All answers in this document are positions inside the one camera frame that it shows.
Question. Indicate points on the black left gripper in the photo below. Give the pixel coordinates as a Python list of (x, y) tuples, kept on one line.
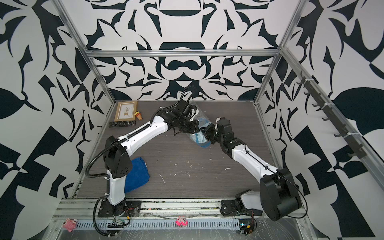
[(195, 125)]

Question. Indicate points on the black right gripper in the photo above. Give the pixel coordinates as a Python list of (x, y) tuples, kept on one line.
[(208, 128)]

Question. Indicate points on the light teal towel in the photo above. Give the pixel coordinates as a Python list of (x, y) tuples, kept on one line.
[(199, 137)]

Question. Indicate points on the clear plastic vacuum bag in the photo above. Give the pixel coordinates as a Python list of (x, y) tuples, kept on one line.
[(198, 114)]

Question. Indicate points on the dark blue towel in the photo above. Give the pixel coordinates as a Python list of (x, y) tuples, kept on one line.
[(138, 177)]

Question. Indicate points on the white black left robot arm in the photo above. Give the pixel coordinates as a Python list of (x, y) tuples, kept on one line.
[(117, 159)]

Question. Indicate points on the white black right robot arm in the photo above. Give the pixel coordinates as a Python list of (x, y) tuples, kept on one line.
[(279, 196)]

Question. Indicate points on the ice cream cone toy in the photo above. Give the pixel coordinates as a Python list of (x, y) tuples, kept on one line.
[(138, 116)]

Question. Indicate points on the black tv remote control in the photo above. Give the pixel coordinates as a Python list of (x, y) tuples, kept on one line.
[(118, 124)]

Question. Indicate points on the black electronics box with led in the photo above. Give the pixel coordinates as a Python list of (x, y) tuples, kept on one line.
[(247, 228)]

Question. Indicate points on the wooden picture frame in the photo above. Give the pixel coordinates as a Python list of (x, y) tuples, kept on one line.
[(126, 111)]

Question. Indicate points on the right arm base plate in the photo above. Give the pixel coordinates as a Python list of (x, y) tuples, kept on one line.
[(236, 208)]

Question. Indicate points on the magenta toy on rail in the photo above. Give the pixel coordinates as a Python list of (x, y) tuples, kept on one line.
[(181, 221)]

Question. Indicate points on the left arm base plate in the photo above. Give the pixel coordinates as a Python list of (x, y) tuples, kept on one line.
[(123, 209)]

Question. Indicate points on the white slotted cable duct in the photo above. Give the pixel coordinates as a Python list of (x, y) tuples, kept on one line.
[(161, 224)]

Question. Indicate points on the black wall hook rack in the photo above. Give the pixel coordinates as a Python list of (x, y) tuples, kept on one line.
[(334, 115)]

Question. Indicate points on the pink toy on rail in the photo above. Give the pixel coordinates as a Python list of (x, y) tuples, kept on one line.
[(70, 224)]

